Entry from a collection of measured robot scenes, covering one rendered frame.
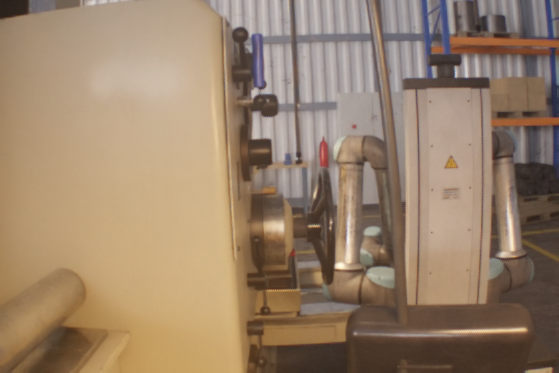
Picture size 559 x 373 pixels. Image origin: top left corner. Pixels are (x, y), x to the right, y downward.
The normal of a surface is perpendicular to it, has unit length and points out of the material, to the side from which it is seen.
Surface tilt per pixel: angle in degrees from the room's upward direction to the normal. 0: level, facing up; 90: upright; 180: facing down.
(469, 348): 110
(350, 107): 90
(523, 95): 90
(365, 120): 90
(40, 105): 90
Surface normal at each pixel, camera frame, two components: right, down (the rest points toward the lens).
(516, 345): -0.25, 0.41
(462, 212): -0.08, 0.07
